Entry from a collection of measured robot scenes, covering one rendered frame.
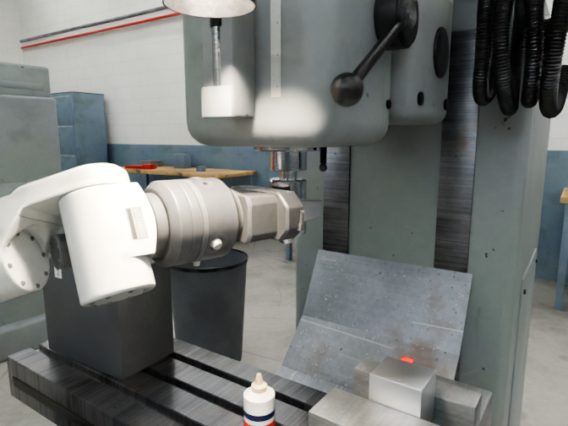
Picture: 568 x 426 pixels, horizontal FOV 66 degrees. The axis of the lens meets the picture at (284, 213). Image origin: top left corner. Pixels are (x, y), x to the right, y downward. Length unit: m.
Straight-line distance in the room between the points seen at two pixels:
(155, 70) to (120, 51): 0.89
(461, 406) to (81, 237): 0.44
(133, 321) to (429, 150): 0.61
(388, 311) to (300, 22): 0.60
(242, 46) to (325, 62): 0.08
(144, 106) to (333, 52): 7.03
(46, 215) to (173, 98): 6.48
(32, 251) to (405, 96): 0.46
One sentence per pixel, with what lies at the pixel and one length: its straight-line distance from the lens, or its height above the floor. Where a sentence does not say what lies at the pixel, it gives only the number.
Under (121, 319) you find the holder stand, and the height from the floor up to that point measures 1.02.
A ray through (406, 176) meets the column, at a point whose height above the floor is 1.25.
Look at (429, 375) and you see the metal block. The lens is 0.55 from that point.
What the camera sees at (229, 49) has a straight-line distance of 0.45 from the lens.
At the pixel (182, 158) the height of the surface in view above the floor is 1.02.
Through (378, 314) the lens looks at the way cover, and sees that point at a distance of 0.90.
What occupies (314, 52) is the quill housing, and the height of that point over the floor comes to 1.40.
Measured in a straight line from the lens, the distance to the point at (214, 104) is 0.45.
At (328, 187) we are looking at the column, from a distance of 0.95.
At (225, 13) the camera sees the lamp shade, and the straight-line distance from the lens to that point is 0.41.
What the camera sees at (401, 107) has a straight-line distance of 0.60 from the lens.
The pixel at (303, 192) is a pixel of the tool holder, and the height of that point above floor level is 1.25.
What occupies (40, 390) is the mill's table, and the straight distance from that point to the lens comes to 0.93.
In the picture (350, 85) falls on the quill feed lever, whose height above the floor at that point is 1.36.
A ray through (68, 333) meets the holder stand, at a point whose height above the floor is 0.97.
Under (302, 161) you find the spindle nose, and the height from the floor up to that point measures 1.29.
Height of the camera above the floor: 1.32
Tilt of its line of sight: 10 degrees down
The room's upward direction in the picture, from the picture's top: straight up
